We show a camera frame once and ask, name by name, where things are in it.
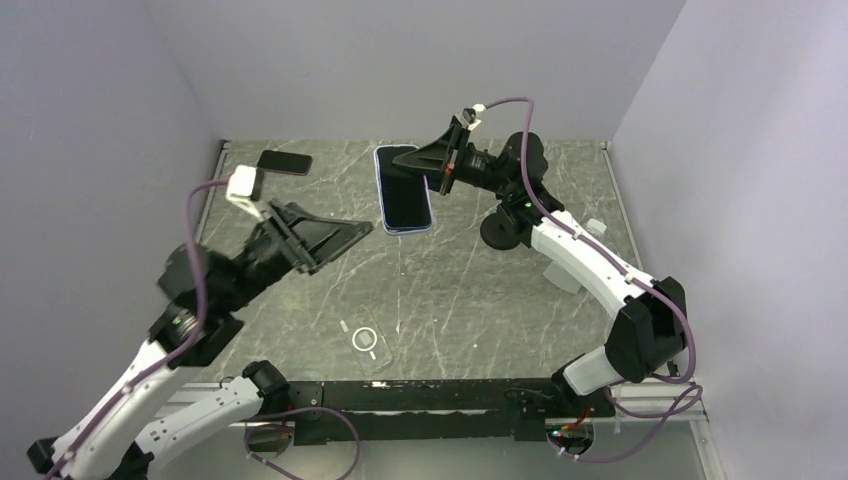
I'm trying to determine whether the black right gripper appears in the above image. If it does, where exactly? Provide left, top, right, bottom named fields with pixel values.
left=393, top=124, right=516, bottom=198

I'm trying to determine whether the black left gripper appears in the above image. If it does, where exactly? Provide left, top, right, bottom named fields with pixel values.
left=218, top=195, right=374, bottom=311

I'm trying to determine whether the dark phone purple edge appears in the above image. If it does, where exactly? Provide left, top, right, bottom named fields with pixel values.
left=257, top=150, right=313, bottom=176

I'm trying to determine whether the clear phone case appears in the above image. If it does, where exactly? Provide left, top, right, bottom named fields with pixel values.
left=339, top=307, right=394, bottom=378

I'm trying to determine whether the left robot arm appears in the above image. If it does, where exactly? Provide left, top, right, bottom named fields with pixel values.
left=27, top=200, right=373, bottom=479

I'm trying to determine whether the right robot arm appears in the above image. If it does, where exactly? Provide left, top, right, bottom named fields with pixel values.
left=392, top=118, right=691, bottom=416

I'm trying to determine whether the black microphone stand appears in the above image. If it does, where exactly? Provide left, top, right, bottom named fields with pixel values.
left=479, top=205, right=523, bottom=251

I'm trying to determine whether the black base bar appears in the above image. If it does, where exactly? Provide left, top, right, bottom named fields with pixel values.
left=258, top=378, right=615, bottom=446

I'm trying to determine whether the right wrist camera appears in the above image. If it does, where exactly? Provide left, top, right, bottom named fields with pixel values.
left=460, top=103, right=487, bottom=131

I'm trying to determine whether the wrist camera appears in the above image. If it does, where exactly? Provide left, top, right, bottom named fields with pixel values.
left=460, top=103, right=487, bottom=131
left=225, top=165, right=268, bottom=222

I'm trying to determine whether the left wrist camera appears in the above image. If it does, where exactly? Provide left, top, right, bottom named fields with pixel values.
left=225, top=165, right=268, bottom=222

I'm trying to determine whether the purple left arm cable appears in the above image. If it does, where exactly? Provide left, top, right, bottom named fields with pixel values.
left=42, top=177, right=362, bottom=480

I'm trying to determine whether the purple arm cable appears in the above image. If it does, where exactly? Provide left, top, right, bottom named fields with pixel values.
left=483, top=96, right=705, bottom=465
left=42, top=177, right=362, bottom=480

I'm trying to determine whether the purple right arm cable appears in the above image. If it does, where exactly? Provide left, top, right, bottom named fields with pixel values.
left=483, top=96, right=705, bottom=465

